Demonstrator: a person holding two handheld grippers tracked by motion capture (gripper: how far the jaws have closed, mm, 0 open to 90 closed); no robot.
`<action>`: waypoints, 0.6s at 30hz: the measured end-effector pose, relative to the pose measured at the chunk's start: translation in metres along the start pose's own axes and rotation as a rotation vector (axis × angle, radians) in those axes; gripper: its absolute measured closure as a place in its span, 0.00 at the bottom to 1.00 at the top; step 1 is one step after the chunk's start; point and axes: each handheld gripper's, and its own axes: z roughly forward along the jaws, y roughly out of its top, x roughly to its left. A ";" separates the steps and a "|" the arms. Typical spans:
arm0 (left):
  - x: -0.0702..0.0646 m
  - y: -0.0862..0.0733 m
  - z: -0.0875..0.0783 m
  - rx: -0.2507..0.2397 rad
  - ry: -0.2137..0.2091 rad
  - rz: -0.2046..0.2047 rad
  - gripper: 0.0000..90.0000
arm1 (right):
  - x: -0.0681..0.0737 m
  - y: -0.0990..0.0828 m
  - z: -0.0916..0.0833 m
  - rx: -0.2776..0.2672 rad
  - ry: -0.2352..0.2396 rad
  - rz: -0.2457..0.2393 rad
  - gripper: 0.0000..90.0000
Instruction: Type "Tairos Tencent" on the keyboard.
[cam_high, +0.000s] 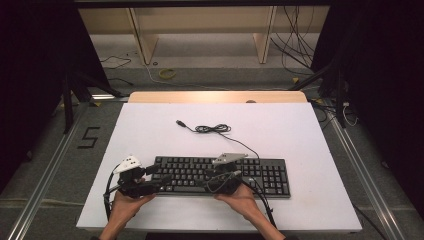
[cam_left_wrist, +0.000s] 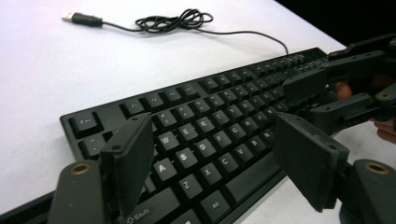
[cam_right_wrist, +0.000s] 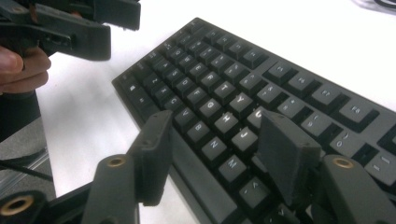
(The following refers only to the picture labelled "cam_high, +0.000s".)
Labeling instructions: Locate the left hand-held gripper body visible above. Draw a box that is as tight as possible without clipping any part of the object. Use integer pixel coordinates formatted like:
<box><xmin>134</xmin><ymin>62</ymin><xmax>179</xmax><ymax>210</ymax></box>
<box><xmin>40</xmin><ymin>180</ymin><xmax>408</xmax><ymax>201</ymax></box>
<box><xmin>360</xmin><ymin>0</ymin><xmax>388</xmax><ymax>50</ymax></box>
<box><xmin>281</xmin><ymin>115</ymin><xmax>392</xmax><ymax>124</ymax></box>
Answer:
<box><xmin>112</xmin><ymin>154</ymin><xmax>158</xmax><ymax>199</ymax></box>

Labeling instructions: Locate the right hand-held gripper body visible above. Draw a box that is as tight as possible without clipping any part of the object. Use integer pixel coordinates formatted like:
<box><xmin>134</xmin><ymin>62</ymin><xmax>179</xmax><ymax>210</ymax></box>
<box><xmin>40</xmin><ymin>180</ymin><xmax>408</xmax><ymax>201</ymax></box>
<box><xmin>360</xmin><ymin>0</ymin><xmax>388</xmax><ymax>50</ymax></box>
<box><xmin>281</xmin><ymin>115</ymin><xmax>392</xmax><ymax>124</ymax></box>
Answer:
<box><xmin>202</xmin><ymin>152</ymin><xmax>250</xmax><ymax>196</ymax></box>

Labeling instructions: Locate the black computer keyboard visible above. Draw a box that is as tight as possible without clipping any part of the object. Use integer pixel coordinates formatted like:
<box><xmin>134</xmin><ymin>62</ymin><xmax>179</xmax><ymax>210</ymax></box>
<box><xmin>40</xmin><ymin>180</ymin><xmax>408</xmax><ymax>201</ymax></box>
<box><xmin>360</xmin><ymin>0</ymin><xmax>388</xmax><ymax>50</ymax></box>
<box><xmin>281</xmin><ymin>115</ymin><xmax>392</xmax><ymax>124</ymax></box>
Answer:
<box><xmin>153</xmin><ymin>155</ymin><xmax>292</xmax><ymax>200</ymax></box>

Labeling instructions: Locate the person's left hand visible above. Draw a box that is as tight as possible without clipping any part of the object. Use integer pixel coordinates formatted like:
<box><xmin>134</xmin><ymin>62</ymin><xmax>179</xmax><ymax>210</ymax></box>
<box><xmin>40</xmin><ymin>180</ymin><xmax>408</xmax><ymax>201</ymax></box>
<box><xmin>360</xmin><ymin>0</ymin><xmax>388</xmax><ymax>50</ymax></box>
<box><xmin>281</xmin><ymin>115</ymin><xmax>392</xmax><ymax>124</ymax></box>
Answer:
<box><xmin>109</xmin><ymin>186</ymin><xmax>157</xmax><ymax>224</ymax></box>

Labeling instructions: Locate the person's right hand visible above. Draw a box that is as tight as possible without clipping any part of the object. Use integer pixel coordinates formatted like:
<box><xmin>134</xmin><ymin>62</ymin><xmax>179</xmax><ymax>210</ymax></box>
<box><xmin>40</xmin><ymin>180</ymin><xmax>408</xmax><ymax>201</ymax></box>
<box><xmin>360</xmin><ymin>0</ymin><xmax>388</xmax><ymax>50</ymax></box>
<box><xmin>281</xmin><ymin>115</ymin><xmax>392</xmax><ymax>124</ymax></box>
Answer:
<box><xmin>214</xmin><ymin>183</ymin><xmax>264</xmax><ymax>222</ymax></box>

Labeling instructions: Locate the wooden table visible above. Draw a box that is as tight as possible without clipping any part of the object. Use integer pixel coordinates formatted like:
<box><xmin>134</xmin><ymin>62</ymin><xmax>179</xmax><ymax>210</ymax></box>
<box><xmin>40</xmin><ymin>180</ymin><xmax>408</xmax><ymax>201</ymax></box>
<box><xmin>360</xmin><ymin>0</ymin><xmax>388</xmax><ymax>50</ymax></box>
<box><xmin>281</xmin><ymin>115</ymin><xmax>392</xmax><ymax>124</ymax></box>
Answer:
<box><xmin>128</xmin><ymin>90</ymin><xmax>308</xmax><ymax>104</ymax></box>

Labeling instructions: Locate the short metal bar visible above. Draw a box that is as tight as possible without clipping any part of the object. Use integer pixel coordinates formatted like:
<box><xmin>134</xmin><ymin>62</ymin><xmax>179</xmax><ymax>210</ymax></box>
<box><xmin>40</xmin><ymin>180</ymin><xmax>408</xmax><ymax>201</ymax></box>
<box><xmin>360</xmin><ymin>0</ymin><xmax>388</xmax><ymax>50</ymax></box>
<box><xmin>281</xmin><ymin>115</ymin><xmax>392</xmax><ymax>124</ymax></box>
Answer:
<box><xmin>90</xmin><ymin>93</ymin><xmax>130</xmax><ymax>102</ymax></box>

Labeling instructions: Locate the yellow tape roll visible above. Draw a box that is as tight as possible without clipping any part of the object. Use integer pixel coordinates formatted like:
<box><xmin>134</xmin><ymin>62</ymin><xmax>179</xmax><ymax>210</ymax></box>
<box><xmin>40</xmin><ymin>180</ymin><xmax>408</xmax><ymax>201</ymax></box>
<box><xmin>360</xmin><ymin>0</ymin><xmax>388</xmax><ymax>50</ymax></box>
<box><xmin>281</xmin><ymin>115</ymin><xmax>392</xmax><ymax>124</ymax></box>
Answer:
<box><xmin>158</xmin><ymin>67</ymin><xmax>177</xmax><ymax>80</ymax></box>

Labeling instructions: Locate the black metal stand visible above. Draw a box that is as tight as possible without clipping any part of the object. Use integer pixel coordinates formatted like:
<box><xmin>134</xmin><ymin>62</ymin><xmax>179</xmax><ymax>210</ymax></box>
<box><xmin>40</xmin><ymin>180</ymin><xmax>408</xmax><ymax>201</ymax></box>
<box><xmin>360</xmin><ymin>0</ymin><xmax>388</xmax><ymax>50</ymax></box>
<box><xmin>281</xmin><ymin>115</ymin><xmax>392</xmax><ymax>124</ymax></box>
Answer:
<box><xmin>61</xmin><ymin>69</ymin><xmax>125</xmax><ymax>135</ymax></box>
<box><xmin>289</xmin><ymin>58</ymin><xmax>348</xmax><ymax>129</ymax></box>

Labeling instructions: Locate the beige wooden shelf unit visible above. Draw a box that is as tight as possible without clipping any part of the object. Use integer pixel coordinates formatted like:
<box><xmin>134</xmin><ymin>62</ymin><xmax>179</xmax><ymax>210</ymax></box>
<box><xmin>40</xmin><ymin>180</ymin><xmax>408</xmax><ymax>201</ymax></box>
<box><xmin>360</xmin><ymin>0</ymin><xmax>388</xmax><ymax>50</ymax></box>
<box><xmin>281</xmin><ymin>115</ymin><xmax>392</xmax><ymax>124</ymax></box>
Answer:
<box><xmin>78</xmin><ymin>5</ymin><xmax>331</xmax><ymax>65</ymax></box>

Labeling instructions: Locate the black curtain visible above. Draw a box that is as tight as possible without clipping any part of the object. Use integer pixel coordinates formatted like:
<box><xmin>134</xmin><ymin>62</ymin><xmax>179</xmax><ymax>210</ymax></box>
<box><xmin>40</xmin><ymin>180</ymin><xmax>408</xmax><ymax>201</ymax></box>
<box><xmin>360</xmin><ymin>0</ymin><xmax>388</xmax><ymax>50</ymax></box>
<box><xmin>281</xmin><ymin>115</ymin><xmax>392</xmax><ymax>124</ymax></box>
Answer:
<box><xmin>0</xmin><ymin>0</ymin><xmax>111</xmax><ymax>194</ymax></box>
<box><xmin>311</xmin><ymin>0</ymin><xmax>424</xmax><ymax>214</ymax></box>

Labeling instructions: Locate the grey looped gripper cable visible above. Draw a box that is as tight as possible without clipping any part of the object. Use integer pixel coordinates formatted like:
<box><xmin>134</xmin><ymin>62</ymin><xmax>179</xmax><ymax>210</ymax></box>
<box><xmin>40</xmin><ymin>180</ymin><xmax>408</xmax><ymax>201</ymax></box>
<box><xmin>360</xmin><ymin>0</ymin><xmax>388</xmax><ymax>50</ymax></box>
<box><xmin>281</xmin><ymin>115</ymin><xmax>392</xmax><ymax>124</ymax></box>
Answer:
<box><xmin>205</xmin><ymin>170</ymin><xmax>242</xmax><ymax>194</ymax></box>

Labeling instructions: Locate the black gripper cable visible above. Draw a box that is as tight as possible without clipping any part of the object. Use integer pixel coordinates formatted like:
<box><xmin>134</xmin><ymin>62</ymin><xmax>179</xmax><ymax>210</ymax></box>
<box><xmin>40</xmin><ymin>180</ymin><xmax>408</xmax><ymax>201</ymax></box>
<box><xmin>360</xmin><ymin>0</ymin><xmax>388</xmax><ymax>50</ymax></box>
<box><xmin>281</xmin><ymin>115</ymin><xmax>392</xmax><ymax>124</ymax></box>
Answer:
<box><xmin>102</xmin><ymin>163</ymin><xmax>123</xmax><ymax>222</ymax></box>
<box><xmin>240</xmin><ymin>179</ymin><xmax>278</xmax><ymax>229</ymax></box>

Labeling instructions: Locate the black keyboard cable with plug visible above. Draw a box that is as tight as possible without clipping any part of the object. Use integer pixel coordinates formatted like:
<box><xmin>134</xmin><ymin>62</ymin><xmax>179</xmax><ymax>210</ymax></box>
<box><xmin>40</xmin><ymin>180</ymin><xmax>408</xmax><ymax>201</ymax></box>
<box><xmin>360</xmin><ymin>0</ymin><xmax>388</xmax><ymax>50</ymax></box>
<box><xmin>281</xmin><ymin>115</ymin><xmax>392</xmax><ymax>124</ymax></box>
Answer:
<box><xmin>175</xmin><ymin>119</ymin><xmax>261</xmax><ymax>160</ymax></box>

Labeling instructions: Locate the aluminium floor rail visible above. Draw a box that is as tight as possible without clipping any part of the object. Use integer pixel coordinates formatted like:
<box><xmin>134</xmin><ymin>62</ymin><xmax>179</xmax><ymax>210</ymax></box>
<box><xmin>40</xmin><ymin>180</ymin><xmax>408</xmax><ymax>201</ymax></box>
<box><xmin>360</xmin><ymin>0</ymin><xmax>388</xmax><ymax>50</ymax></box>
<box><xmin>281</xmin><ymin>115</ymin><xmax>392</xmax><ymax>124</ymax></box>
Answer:
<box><xmin>324</xmin><ymin>103</ymin><xmax>407</xmax><ymax>240</ymax></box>
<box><xmin>5</xmin><ymin>103</ymin><xmax>86</xmax><ymax>240</ymax></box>

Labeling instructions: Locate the black floor cable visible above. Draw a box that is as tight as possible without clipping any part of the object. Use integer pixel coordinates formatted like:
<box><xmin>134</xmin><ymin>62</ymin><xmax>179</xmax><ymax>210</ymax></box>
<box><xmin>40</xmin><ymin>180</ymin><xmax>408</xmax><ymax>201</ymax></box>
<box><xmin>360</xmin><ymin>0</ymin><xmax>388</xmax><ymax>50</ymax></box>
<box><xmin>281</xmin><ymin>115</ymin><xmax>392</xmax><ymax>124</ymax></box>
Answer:
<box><xmin>107</xmin><ymin>77</ymin><xmax>135</xmax><ymax>87</ymax></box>
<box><xmin>99</xmin><ymin>54</ymin><xmax>133</xmax><ymax>70</ymax></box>

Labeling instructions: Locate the tangle of floor cables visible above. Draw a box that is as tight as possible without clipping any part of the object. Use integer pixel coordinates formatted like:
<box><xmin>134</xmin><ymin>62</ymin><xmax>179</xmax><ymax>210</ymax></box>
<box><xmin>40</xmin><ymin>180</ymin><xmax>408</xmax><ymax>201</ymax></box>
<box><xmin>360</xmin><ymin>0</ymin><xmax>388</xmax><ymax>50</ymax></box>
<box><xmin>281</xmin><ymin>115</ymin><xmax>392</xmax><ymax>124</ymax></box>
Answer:
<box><xmin>311</xmin><ymin>99</ymin><xmax>359</xmax><ymax>131</ymax></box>

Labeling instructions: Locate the bundle of black hanging cables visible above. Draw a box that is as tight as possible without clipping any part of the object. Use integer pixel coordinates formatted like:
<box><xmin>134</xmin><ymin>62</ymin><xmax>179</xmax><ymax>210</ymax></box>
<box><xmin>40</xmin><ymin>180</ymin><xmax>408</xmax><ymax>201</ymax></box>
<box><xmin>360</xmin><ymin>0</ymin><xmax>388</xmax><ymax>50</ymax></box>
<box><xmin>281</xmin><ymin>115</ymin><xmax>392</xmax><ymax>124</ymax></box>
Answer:
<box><xmin>269</xmin><ymin>5</ymin><xmax>322</xmax><ymax>77</ymax></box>

